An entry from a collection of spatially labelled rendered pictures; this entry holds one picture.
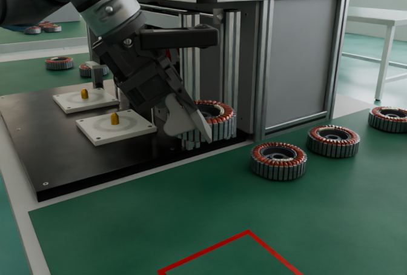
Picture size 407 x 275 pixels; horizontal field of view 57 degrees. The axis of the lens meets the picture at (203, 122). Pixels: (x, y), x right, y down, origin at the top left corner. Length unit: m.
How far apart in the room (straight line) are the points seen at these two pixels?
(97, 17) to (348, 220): 0.49
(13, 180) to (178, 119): 0.39
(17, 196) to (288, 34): 0.65
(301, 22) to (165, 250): 0.60
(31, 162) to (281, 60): 0.58
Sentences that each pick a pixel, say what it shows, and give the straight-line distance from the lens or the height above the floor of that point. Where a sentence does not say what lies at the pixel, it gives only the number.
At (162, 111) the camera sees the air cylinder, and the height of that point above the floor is 0.79.
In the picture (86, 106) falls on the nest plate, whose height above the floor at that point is 0.78.
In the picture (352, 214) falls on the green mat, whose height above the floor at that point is 0.75.
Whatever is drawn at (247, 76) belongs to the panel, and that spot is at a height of 0.91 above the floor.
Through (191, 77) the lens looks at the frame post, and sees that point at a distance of 0.74.
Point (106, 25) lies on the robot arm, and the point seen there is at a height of 1.06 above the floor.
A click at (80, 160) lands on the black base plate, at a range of 0.80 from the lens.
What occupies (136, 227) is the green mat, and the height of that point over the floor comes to 0.75.
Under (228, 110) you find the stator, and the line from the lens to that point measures 0.60.
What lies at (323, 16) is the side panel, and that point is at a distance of 0.97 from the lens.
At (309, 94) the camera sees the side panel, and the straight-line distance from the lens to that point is 1.00.
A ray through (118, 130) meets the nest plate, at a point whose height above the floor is 0.78.
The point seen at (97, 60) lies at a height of 0.89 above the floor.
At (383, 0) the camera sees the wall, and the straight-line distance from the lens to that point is 7.89.
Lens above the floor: 1.12
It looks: 22 degrees down
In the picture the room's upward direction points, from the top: straight up
